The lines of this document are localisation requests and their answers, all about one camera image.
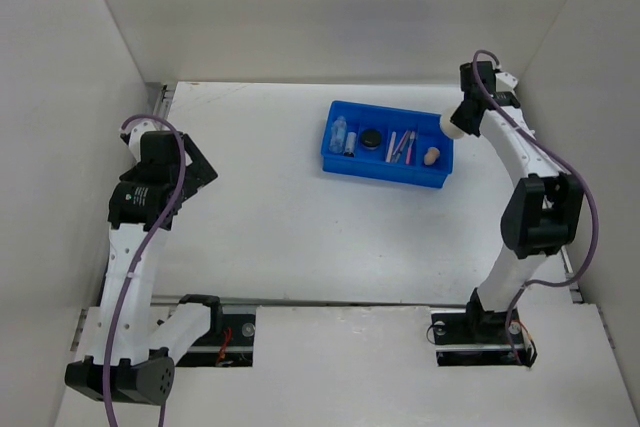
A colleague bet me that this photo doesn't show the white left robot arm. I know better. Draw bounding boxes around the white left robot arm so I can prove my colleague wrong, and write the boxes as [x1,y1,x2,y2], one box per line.
[64,127,224,406]

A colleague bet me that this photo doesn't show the beige pink pencil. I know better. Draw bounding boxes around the beige pink pencil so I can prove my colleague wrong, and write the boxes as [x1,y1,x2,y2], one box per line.
[385,131,397,163]

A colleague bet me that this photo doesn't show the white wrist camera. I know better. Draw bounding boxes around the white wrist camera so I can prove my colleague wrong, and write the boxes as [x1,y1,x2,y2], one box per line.
[496,71,519,92]
[120,119,157,162]

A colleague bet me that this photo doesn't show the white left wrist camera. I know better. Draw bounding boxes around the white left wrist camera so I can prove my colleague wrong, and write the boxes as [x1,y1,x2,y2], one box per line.
[120,119,157,162]

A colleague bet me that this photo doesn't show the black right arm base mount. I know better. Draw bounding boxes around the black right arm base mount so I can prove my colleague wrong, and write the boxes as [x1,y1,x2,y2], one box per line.
[427,308,538,368]

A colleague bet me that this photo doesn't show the clear bottle black cap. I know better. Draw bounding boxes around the clear bottle black cap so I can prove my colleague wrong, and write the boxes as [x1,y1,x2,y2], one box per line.
[343,131,357,157]

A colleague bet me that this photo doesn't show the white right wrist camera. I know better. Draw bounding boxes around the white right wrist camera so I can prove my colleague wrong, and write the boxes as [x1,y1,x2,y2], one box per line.
[496,71,519,92]

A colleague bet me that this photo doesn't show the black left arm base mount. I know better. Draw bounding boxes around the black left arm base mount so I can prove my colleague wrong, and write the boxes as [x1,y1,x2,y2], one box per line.
[176,294,257,368]

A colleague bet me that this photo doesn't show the aluminium rail right edge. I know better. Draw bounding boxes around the aluminium rail right edge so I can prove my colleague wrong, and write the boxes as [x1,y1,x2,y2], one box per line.
[509,82,584,303]

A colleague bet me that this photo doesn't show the round beige powder puff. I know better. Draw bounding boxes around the round beige powder puff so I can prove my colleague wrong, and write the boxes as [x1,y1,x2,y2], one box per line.
[439,107,466,140]

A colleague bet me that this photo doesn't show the grey makeup pen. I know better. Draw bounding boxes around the grey makeup pen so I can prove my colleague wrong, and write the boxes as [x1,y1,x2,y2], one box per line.
[394,130,411,161]

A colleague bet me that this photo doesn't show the black round compact jar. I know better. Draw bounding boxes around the black round compact jar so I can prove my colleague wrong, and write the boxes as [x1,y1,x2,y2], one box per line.
[360,128,383,150]

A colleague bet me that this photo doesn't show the blue plastic organizer tray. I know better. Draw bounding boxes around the blue plastic organizer tray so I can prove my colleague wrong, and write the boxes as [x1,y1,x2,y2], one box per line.
[321,100,454,188]

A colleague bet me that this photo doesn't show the peach makeup sponge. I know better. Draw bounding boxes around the peach makeup sponge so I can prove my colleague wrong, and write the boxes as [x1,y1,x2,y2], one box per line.
[423,146,441,166]

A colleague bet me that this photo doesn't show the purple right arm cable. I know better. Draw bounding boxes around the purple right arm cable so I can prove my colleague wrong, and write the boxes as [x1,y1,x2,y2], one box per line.
[472,49,600,366]

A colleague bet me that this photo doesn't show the thin pink brush black tip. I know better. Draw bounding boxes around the thin pink brush black tip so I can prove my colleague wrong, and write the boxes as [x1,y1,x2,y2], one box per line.
[392,145,405,163]

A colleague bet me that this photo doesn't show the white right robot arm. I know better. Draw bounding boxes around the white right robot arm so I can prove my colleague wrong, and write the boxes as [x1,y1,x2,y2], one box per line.
[440,61,584,341]

